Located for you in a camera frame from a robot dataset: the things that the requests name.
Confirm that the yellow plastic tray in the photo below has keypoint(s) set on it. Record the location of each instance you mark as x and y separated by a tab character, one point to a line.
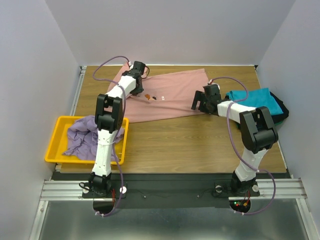
59	143

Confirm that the black folded t-shirt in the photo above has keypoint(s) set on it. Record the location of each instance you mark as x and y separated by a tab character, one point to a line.
283	107

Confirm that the pink graphic t-shirt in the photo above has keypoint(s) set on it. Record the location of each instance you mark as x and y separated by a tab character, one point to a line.
166	96

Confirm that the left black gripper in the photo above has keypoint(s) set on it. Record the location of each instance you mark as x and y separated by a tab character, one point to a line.
137	90

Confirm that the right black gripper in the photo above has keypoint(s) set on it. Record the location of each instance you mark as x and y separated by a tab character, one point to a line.
200	100

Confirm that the lavender t-shirt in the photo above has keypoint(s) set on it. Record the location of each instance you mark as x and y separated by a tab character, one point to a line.
82	139

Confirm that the teal folded t-shirt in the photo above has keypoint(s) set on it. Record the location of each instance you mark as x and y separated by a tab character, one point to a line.
256	98

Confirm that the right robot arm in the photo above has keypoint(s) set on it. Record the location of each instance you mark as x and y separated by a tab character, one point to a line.
258	132

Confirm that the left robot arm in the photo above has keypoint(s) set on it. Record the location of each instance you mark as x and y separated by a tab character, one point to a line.
109	115

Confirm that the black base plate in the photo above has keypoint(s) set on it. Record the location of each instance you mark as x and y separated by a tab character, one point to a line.
168	191

